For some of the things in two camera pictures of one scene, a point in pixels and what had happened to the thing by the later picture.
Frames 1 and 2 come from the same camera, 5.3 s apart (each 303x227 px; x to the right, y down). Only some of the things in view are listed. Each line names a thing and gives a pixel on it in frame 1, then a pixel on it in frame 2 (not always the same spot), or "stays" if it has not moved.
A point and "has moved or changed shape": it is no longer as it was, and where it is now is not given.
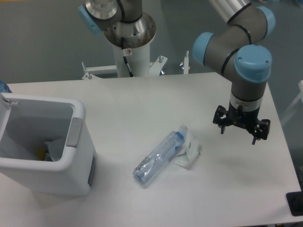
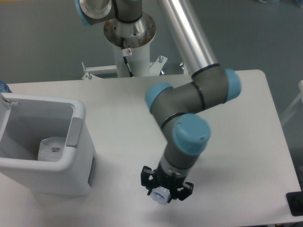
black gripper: x=247 y=120 -> x=172 y=183
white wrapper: x=191 y=149 has moved or changed shape
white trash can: x=27 y=120 stays
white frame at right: x=300 y=96 stays
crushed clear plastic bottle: x=159 y=158 has moved or changed shape
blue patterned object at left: x=4 y=88 stays
